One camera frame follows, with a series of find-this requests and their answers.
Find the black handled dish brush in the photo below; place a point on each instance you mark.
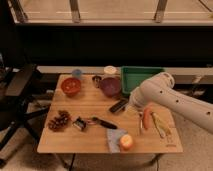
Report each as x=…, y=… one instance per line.
x=103, y=123

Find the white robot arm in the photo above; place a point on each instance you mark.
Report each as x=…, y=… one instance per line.
x=159, y=89

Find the purple bowl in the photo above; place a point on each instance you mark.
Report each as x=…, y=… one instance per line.
x=110, y=87

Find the red bowl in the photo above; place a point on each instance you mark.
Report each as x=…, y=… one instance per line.
x=71, y=86

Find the small metal cup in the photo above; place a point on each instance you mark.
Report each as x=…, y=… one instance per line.
x=96, y=80

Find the black rectangular remote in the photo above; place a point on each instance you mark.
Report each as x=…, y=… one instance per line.
x=118, y=106

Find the green plastic tray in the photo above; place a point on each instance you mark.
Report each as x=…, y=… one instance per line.
x=132, y=76

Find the small blue cup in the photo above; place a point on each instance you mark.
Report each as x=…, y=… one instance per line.
x=77, y=73

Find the small metal peeler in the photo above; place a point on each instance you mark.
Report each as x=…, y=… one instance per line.
x=140, y=122

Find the black binder clip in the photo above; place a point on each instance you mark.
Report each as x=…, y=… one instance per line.
x=80, y=124

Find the orange carrot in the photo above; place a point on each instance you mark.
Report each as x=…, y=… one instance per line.
x=146, y=117

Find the blue grey cloth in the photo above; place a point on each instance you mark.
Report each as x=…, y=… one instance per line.
x=113, y=137

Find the red yellow apple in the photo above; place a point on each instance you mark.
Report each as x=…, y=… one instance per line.
x=126, y=142

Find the bunch of dark grapes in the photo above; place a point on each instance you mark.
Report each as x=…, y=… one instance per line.
x=59, y=122

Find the black office chair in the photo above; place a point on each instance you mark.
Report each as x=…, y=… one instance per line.
x=16, y=92

